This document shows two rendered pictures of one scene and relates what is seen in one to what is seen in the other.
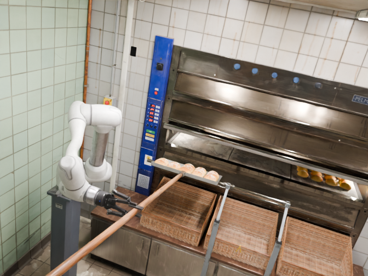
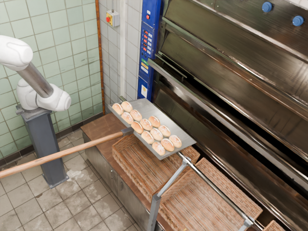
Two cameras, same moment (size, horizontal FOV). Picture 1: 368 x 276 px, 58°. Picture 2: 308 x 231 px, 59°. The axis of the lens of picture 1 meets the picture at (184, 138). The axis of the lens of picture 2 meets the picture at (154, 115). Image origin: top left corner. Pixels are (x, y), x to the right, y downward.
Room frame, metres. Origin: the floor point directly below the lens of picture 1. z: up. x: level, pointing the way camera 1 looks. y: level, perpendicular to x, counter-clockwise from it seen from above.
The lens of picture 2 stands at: (1.38, -0.75, 2.54)
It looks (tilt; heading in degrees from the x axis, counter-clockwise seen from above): 45 degrees down; 32
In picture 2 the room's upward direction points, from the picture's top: 7 degrees clockwise
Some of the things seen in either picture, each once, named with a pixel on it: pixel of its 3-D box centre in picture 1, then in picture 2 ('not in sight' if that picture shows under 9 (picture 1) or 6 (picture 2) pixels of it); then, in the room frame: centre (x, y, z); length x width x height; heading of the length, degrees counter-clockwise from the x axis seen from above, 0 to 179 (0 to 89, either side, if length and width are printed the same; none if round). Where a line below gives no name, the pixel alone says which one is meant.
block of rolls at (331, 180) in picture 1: (322, 167); not in sight; (2.96, -1.38, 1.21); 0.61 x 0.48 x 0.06; 166
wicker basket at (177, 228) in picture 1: (179, 208); (154, 155); (2.54, -0.08, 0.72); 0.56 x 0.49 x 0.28; 75
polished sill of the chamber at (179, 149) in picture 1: (257, 172); (250, 152); (2.69, -0.71, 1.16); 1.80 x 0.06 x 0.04; 76
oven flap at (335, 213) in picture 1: (253, 187); (240, 166); (2.67, -0.71, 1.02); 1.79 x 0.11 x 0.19; 76
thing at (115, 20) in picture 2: (109, 102); (112, 18); (2.98, 0.76, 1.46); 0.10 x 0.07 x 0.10; 76
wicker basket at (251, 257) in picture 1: (242, 230); (206, 209); (2.40, -0.65, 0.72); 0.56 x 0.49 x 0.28; 77
